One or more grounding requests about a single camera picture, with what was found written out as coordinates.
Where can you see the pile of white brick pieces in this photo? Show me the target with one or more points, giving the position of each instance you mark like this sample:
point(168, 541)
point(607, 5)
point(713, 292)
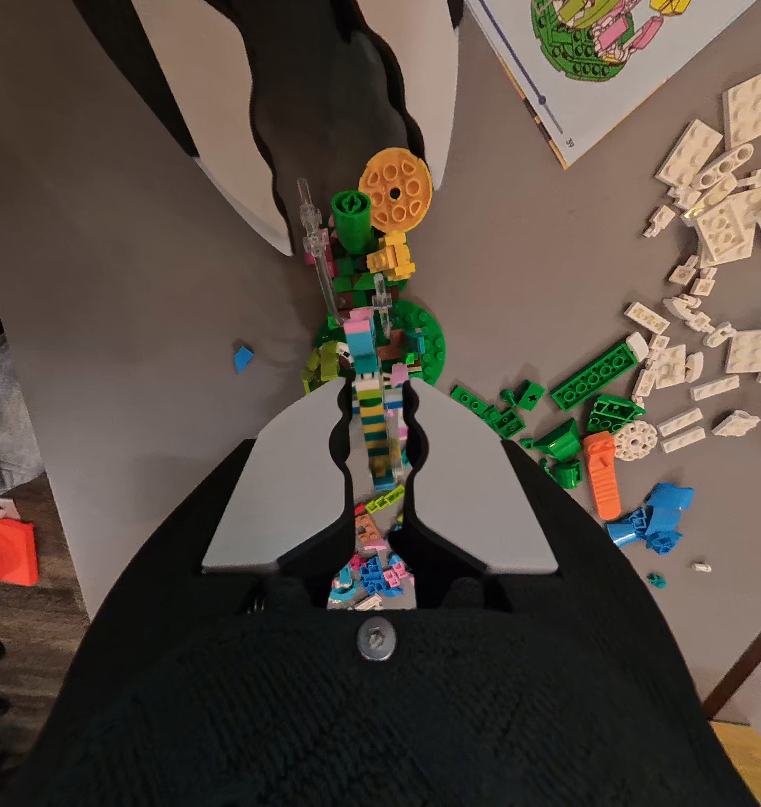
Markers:
point(727, 233)

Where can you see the small blue slope brick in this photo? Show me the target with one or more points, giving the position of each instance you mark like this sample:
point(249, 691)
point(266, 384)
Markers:
point(243, 359)

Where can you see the striped fish brick model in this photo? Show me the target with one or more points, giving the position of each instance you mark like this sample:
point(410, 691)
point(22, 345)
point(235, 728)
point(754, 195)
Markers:
point(374, 435)

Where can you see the yellow brick set box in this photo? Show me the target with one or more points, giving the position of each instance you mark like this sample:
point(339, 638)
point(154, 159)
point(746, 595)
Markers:
point(758, 769)

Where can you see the grey desk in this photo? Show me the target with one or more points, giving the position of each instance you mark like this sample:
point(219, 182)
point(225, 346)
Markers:
point(134, 315)

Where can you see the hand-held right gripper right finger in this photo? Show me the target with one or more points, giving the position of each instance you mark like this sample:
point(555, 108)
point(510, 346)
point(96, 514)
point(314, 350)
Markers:
point(475, 498)

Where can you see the person's grey sweater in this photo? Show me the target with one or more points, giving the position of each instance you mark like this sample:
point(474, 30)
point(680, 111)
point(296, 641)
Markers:
point(2, 410)

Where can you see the green lego plant model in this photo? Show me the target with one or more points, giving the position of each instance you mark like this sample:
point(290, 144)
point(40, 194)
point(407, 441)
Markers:
point(396, 189)

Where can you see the orange brick separator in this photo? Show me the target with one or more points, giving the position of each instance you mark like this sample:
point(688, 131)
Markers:
point(603, 479)

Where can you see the red cloth object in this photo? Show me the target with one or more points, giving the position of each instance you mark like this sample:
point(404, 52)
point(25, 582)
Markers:
point(5, 545)

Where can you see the pile of blue brick pieces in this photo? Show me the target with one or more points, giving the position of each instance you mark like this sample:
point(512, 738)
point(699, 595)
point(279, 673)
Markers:
point(667, 498)

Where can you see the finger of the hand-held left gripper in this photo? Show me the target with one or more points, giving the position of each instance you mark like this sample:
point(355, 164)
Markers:
point(431, 82)
point(216, 113)

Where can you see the pile of green brick pieces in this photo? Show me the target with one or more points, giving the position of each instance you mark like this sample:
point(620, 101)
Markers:
point(591, 378)

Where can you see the instruction booklet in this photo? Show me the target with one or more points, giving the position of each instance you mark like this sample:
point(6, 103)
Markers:
point(683, 38)

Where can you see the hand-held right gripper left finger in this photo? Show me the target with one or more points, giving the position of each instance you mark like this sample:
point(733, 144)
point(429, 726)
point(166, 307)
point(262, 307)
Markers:
point(279, 492)

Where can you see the white round gear brick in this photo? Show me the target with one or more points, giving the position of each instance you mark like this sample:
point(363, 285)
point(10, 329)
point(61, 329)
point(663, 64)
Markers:
point(635, 440)

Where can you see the scattered colourful brick pieces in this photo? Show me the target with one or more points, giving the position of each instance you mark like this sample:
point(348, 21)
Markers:
point(374, 574)

